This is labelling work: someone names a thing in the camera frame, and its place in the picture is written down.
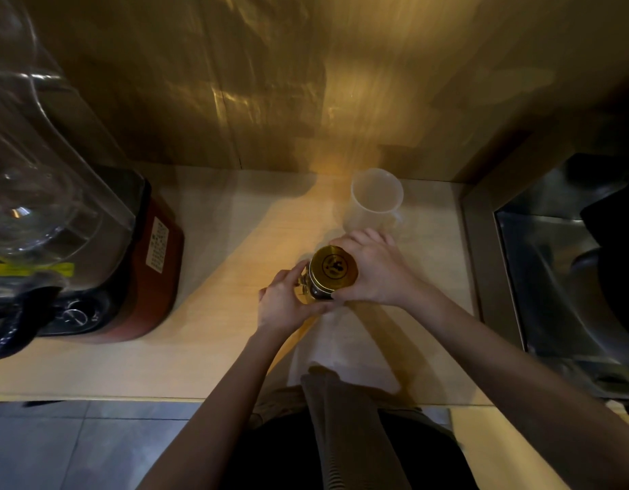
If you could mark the person's right thumb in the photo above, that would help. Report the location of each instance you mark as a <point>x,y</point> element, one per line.
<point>347,294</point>

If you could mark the person's left forearm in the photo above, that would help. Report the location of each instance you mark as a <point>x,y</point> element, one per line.
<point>217,418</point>

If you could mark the person's left thumb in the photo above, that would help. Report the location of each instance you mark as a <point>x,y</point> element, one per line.
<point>295,274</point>

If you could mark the white plastic measuring cup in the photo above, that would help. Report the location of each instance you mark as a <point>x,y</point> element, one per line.
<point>373,204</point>

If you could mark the person's dark clothing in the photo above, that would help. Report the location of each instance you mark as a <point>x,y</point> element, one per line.
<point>355,438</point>

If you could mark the stainless steel sink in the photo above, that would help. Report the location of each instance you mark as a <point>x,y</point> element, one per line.
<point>554,295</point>

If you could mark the white cloth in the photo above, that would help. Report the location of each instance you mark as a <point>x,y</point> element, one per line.
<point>340,346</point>

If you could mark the person's right forearm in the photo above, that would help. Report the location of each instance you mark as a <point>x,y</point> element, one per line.
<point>523,392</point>

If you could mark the person's left hand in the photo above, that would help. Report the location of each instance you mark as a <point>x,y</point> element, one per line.
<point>281,306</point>

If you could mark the glass jar with gold lid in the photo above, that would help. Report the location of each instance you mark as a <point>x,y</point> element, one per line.
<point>333,267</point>

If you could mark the red and black blender base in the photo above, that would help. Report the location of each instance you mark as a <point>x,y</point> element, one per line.
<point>151,280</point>

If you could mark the person's right hand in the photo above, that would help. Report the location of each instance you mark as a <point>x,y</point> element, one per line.
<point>383,273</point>

